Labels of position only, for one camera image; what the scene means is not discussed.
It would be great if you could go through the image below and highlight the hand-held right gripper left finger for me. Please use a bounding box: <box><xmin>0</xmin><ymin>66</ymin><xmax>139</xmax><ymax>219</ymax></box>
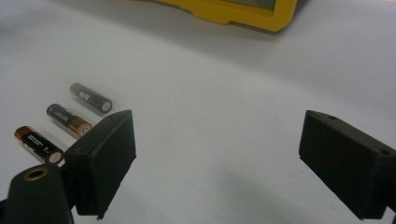
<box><xmin>64</xmin><ymin>109</ymin><xmax>137</xmax><ymax>220</ymax></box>

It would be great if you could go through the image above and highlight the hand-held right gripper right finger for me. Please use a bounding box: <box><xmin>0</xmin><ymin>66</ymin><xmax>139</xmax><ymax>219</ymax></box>
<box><xmin>298</xmin><ymin>109</ymin><xmax>396</xmax><ymax>221</ymax></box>

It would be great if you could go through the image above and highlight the black and copper battery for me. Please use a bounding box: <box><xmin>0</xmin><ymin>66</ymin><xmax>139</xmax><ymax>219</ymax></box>
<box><xmin>46</xmin><ymin>103</ymin><xmax>93</xmax><ymax>139</ymax></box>
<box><xmin>13</xmin><ymin>125</ymin><xmax>65</xmax><ymax>165</ymax></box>
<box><xmin>69</xmin><ymin>82</ymin><xmax>114</xmax><ymax>115</ymax></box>

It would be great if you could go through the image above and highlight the yellow and black organizer cabinet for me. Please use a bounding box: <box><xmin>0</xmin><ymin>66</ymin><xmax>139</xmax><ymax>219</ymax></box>
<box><xmin>155</xmin><ymin>0</ymin><xmax>307</xmax><ymax>33</ymax></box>

